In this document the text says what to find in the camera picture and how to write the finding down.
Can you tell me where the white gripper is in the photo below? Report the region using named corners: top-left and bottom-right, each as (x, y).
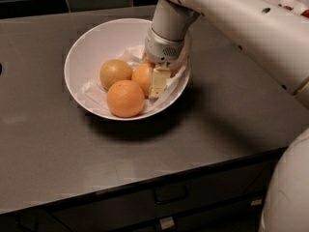
top-left (141, 26), bottom-right (185, 99)

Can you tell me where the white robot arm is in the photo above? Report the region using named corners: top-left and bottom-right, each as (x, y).
top-left (145, 0), bottom-right (309, 232)

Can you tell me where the large white bowl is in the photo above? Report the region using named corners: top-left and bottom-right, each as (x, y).
top-left (64, 17), bottom-right (191, 122)

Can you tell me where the yellowish orange at back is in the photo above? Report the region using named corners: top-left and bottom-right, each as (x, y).
top-left (99, 59), bottom-right (133, 90)

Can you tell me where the black drawer front with handle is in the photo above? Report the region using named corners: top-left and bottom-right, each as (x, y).
top-left (47, 159), bottom-right (270, 232)

